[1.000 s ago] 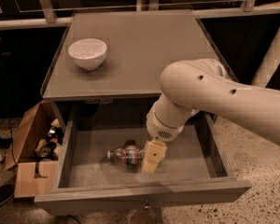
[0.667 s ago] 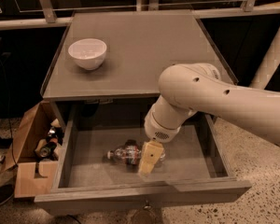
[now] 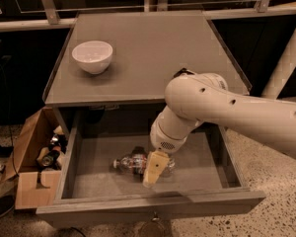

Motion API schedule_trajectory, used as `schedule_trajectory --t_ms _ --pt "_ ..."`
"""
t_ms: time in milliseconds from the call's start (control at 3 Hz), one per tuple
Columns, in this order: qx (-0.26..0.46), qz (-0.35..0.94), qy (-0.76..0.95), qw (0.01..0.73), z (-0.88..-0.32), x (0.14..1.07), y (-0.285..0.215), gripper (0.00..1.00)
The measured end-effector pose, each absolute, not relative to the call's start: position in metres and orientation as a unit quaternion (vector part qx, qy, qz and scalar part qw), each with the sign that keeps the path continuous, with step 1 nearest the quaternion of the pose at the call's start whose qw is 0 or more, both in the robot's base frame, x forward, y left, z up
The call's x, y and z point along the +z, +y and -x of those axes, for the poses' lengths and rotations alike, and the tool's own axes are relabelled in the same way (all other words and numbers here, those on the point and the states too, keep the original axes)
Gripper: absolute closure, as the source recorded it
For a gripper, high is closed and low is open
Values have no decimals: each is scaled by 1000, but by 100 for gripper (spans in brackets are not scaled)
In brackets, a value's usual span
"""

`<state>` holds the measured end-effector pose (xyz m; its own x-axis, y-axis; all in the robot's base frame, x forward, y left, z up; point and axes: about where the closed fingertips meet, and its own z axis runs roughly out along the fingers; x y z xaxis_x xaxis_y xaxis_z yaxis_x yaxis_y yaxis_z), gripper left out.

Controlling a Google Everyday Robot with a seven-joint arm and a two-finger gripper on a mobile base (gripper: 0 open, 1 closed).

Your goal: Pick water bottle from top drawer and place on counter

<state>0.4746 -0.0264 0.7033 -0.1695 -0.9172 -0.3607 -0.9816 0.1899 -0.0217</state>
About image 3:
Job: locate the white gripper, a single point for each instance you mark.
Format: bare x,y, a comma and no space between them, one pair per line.
164,141

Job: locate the clear plastic water bottle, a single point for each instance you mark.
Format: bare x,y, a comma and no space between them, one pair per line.
136,164

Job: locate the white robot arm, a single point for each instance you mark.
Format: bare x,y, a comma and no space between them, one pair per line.
193,99

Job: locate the open grey top drawer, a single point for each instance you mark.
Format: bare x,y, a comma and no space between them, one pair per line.
206,181

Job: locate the grey cabinet with counter top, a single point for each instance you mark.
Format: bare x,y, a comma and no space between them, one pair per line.
147,52

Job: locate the cans in cardboard box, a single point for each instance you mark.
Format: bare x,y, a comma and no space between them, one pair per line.
51,156

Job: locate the white ceramic bowl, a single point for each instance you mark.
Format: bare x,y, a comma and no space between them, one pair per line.
93,56

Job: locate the cardboard box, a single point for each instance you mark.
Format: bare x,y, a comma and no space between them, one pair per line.
34,188

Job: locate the metal drawer pull handle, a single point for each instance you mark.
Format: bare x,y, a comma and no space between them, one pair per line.
153,228

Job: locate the metal window rail frame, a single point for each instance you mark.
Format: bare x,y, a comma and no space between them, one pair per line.
26,15

